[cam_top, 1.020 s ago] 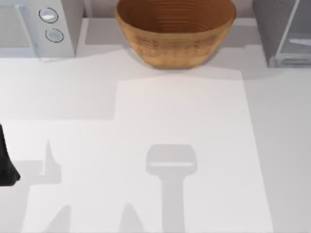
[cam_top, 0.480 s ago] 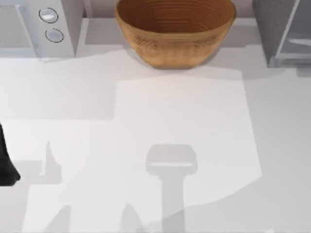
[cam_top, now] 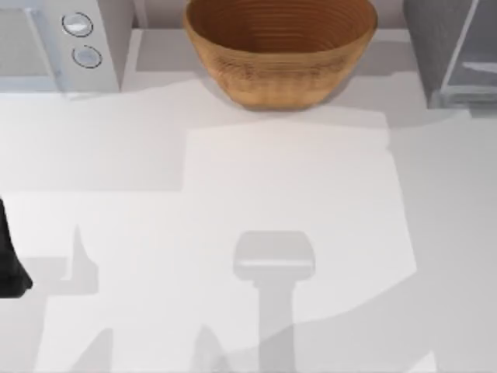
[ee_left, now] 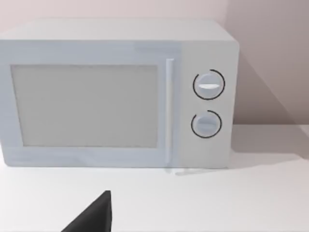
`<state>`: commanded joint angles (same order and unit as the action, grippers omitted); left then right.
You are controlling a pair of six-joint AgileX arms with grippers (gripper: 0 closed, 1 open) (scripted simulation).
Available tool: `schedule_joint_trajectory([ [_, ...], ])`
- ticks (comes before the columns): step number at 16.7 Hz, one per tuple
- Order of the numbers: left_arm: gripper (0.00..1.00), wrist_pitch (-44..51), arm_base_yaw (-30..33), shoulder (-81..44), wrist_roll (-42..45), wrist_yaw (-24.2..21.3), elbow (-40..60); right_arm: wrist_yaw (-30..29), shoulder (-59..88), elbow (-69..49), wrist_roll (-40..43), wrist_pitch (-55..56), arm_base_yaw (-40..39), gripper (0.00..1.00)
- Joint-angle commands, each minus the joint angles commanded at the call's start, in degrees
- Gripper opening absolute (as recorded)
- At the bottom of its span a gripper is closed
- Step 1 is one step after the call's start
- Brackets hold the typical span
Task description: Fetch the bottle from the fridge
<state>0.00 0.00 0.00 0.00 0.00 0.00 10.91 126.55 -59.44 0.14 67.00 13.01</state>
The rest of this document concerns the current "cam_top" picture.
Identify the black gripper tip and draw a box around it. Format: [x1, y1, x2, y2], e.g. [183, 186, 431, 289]
[0, 198, 34, 299]

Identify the brown woven basket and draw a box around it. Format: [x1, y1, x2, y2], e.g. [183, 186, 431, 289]
[182, 0, 379, 112]

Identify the round microwave knob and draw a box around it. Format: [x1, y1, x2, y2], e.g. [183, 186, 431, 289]
[71, 44, 104, 70]
[61, 11, 95, 39]

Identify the pale microwave oven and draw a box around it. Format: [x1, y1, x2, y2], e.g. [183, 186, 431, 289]
[0, 0, 137, 94]

